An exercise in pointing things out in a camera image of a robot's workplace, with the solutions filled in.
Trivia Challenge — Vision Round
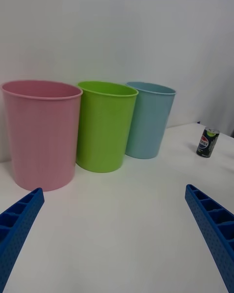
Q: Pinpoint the pale blue plastic waste bin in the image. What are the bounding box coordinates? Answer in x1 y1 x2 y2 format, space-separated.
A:
125 82 176 160

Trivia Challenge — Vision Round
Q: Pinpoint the green plastic waste bin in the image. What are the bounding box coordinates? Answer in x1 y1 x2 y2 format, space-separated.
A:
76 81 139 173

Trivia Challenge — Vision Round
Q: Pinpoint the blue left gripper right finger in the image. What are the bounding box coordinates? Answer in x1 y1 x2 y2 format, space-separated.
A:
184 184 234 293

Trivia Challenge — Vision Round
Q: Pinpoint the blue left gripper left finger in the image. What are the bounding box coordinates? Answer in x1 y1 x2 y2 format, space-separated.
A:
0 188 45 293

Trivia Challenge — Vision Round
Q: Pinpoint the pink plastic waste bin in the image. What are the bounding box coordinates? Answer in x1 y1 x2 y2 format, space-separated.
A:
0 80 83 192

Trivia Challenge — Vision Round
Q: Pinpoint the black drink can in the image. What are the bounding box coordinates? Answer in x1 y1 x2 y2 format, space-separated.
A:
196 126 220 158

